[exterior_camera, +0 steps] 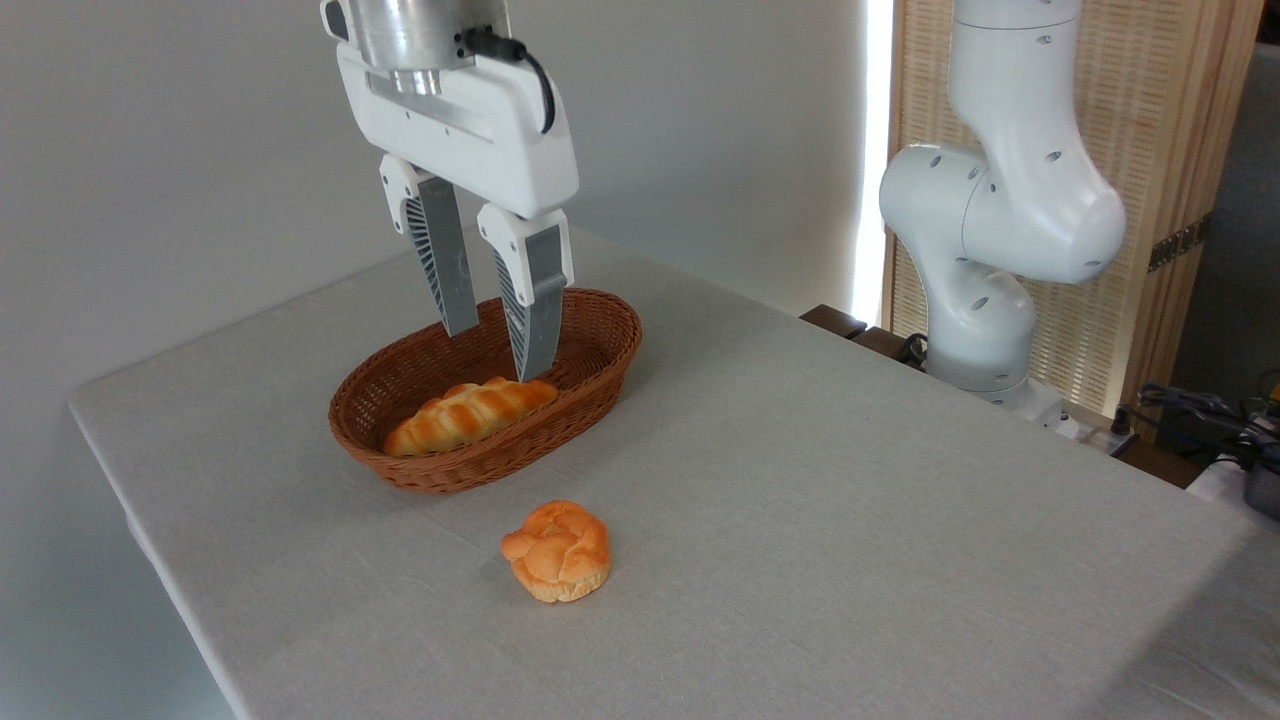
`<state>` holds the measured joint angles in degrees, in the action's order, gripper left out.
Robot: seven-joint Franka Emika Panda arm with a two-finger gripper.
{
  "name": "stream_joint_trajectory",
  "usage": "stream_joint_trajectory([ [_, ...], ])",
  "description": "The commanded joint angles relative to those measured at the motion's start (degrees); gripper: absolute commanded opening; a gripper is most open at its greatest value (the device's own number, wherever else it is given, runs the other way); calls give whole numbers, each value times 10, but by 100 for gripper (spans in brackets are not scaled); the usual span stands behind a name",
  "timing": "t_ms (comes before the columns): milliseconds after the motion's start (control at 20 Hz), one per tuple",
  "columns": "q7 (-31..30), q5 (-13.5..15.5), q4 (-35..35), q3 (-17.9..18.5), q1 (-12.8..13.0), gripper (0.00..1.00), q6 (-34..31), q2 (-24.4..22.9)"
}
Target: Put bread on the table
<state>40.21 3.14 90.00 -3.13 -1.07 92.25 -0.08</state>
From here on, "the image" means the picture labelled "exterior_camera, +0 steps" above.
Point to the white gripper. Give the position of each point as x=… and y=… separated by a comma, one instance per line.
x=480, y=135

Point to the light wooden slatted screen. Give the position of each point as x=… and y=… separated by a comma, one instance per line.
x=1150, y=100

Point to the brown wicker oval basket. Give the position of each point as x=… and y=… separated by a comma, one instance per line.
x=470, y=470

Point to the round knotted bread roll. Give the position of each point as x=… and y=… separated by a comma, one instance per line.
x=558, y=555

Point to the long braided bread loaf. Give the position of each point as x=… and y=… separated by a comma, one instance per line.
x=465, y=412

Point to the dark metal screen hinge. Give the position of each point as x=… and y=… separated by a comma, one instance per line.
x=1180, y=243

